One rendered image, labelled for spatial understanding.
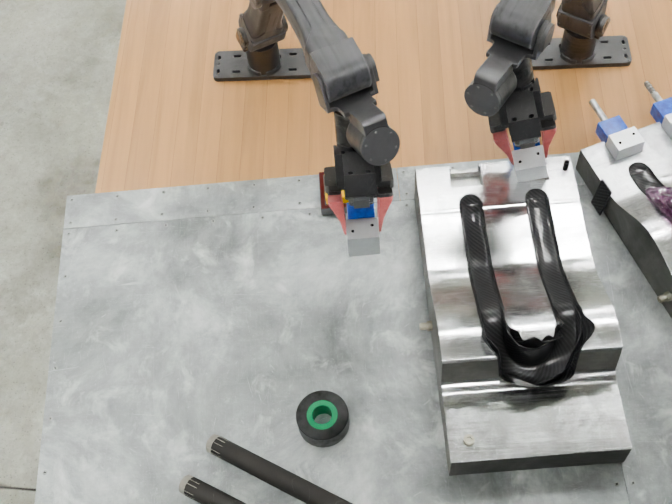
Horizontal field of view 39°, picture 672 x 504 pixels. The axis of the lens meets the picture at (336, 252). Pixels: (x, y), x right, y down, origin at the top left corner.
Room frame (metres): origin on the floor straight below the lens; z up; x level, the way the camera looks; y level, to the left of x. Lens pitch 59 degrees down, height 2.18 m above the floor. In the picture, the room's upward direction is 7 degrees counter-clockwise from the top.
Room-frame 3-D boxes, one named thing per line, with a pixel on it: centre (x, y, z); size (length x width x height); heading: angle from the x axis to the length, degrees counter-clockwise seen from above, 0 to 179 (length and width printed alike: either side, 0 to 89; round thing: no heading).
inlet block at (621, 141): (0.98, -0.50, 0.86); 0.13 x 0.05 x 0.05; 15
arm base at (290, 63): (1.27, 0.09, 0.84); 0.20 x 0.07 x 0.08; 84
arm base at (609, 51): (1.20, -0.50, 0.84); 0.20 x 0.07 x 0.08; 84
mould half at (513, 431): (0.66, -0.27, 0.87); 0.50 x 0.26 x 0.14; 178
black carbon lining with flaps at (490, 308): (0.68, -0.28, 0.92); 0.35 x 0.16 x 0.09; 178
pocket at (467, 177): (0.89, -0.23, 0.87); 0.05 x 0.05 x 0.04; 88
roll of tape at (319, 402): (0.52, 0.05, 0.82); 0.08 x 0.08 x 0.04
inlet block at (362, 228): (0.81, -0.05, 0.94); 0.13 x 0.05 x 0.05; 178
